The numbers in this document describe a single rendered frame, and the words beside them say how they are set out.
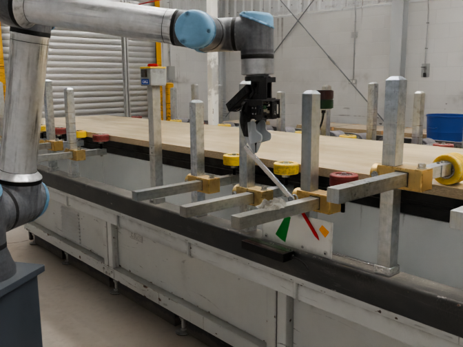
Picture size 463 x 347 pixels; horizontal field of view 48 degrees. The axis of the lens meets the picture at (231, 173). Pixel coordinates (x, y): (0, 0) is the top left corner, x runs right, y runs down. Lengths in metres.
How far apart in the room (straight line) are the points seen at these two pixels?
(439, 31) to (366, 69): 1.42
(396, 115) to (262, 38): 0.41
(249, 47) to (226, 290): 1.13
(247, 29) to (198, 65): 10.27
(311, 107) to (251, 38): 0.24
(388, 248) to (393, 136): 0.27
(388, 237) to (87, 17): 0.93
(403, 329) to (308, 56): 9.24
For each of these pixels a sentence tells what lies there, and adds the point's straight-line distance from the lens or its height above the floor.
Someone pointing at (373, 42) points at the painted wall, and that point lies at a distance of 9.64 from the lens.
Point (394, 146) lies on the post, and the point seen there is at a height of 1.02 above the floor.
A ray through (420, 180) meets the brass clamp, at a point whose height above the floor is 0.95.
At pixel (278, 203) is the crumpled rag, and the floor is 0.88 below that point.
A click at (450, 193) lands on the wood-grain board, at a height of 0.89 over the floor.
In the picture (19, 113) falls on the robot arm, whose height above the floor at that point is 1.07.
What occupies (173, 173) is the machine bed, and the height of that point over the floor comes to 0.77.
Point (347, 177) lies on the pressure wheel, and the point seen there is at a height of 0.91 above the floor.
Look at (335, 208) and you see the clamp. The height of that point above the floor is 0.84.
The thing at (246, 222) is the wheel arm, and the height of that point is 0.85.
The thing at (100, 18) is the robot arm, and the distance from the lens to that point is 1.40.
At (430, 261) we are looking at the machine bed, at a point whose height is 0.68.
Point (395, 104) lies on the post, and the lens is 1.24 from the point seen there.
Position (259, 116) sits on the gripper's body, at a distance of 1.38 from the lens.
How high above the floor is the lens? 1.17
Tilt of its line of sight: 10 degrees down
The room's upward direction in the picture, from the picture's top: straight up
